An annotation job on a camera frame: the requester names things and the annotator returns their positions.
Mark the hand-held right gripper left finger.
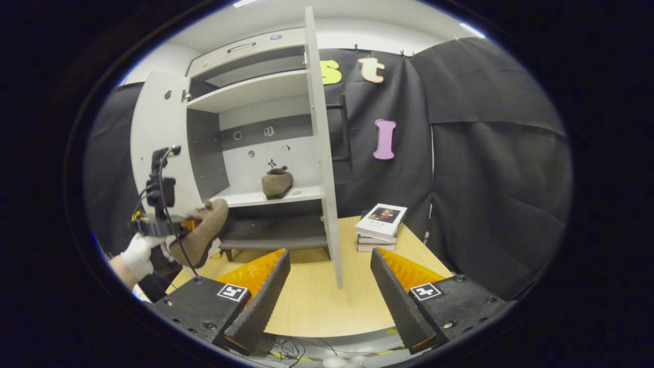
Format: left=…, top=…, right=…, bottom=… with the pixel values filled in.
left=153, top=249, right=292, bottom=356

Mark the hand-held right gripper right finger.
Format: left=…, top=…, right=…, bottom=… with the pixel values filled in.
left=369, top=248, right=517, bottom=355

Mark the brown shoe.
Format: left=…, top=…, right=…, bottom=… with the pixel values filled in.
left=169, top=198, right=229, bottom=269
left=261, top=166, right=294, bottom=200

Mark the grey shoe cabinet door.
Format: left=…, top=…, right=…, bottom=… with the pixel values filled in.
left=302, top=6, right=344, bottom=290
left=130, top=71, right=205, bottom=241

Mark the grey shoe cabinet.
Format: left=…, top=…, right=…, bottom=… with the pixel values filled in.
left=185, top=26, right=330, bottom=261

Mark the grey cabinet drawer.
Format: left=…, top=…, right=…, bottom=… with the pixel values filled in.
left=186, top=28, right=307, bottom=77

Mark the black backdrop cloth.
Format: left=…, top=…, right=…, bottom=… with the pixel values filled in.
left=84, top=37, right=573, bottom=302

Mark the tangle of black cables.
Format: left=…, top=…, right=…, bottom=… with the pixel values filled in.
left=268, top=337, right=338, bottom=368

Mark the black door handle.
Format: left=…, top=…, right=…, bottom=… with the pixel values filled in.
left=327, top=94, right=353, bottom=169

